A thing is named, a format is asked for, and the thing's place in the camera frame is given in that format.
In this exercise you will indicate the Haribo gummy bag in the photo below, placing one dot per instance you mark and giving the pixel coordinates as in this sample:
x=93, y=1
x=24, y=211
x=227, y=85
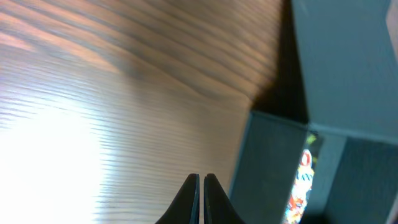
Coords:
x=302, y=186

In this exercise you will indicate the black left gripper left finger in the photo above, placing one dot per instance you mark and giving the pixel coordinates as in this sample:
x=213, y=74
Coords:
x=185, y=207

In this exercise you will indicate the black box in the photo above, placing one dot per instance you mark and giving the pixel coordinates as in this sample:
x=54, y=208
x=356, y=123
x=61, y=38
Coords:
x=337, y=78

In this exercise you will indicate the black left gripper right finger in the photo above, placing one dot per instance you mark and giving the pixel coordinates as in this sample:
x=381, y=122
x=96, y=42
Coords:
x=217, y=207

